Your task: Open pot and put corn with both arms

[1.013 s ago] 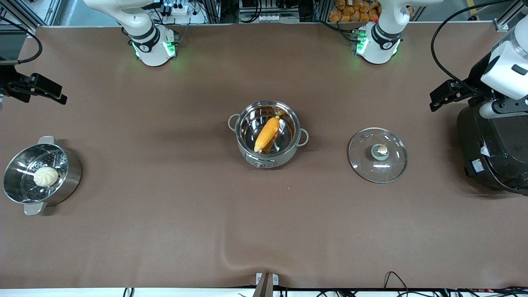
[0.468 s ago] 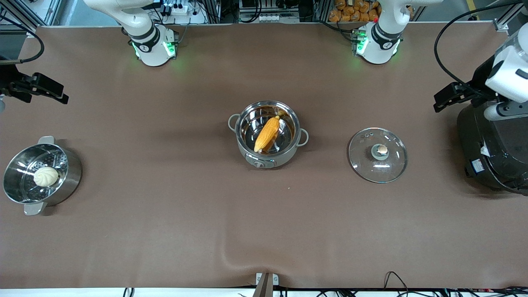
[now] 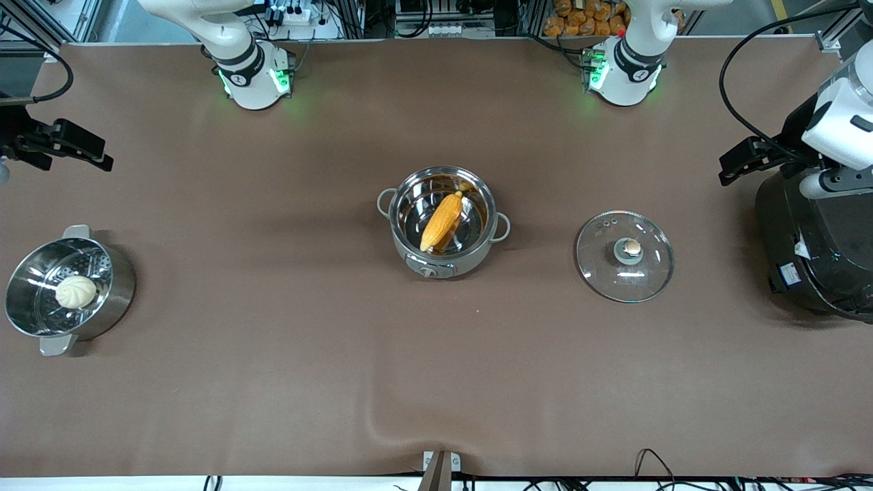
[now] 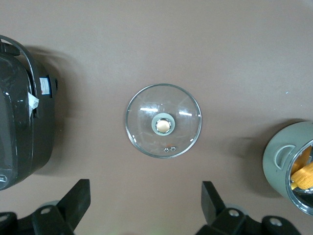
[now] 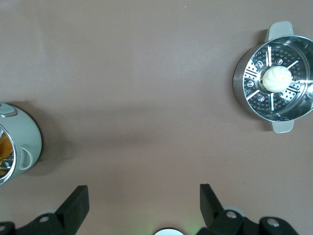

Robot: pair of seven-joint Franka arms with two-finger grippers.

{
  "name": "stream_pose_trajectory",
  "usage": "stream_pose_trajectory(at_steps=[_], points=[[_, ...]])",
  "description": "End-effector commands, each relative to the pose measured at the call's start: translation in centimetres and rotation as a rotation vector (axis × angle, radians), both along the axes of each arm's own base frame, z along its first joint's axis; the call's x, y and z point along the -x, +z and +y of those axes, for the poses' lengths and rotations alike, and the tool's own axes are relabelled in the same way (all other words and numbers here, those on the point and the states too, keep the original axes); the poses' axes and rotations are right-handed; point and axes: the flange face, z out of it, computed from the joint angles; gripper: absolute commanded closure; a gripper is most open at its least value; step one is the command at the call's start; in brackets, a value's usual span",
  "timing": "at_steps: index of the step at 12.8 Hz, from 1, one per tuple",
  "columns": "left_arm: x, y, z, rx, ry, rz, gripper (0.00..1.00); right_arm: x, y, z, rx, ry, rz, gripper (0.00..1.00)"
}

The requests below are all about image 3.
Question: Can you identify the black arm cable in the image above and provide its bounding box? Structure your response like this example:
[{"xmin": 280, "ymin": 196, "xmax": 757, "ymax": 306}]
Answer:
[
  {"xmin": 0, "ymin": 26, "xmax": 74, "ymax": 104},
  {"xmin": 719, "ymin": 3, "xmax": 860, "ymax": 154}
]

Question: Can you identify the glass pot lid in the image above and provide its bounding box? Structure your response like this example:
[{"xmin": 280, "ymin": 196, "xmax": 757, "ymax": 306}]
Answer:
[{"xmin": 576, "ymin": 210, "xmax": 676, "ymax": 304}]

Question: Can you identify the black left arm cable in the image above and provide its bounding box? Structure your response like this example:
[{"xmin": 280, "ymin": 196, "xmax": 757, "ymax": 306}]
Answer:
[{"xmin": 719, "ymin": 3, "xmax": 860, "ymax": 154}]

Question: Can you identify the white steamed bun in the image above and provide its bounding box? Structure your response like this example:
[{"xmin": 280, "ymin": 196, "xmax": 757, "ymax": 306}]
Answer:
[{"xmin": 55, "ymin": 275, "xmax": 98, "ymax": 310}]

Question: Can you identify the black cable loop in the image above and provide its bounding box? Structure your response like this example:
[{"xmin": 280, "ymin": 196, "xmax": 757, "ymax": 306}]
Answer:
[{"xmin": 634, "ymin": 448, "xmax": 677, "ymax": 482}]

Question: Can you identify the black electronics box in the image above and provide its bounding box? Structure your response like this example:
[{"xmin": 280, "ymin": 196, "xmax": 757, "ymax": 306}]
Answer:
[{"xmin": 394, "ymin": 0, "xmax": 497, "ymax": 23}]

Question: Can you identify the steel steamer pot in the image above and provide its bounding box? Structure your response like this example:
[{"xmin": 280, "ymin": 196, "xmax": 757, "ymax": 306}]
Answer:
[{"xmin": 3, "ymin": 224, "xmax": 137, "ymax": 357}]

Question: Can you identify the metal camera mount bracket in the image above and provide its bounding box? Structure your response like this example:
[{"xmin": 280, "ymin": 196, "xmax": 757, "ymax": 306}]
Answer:
[{"xmin": 421, "ymin": 449, "xmax": 462, "ymax": 491}]

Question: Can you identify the aluminium frame rail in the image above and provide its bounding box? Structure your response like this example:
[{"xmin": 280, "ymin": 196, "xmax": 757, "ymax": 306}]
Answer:
[
  {"xmin": 814, "ymin": 0, "xmax": 873, "ymax": 53},
  {"xmin": 0, "ymin": 0, "xmax": 104, "ymax": 57}
]

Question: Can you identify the brown table mat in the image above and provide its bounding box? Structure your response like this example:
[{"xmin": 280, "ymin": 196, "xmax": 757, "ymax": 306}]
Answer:
[{"xmin": 0, "ymin": 38, "xmax": 873, "ymax": 478}]

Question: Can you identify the bag of orange buns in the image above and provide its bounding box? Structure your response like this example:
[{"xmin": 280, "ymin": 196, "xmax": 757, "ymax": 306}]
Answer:
[{"xmin": 542, "ymin": 0, "xmax": 632, "ymax": 38}]

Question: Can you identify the white power strip with plugs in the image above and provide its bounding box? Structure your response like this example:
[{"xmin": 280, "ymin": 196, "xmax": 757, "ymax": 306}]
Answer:
[{"xmin": 267, "ymin": 2, "xmax": 323, "ymax": 26}]

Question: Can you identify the grey electric cooking pot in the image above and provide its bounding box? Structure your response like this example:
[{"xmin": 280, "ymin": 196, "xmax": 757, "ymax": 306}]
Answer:
[{"xmin": 376, "ymin": 165, "xmax": 511, "ymax": 280}]

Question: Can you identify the yellow corn cob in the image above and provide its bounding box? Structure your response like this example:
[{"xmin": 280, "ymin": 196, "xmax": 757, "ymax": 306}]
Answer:
[{"xmin": 419, "ymin": 180, "xmax": 478, "ymax": 254}]

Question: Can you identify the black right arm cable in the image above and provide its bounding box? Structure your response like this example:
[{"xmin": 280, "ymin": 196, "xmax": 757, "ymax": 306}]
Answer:
[{"xmin": 0, "ymin": 26, "xmax": 74, "ymax": 104}]

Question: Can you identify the black rice cooker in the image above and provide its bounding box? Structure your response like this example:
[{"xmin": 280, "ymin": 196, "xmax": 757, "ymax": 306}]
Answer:
[{"xmin": 754, "ymin": 167, "xmax": 873, "ymax": 323}]

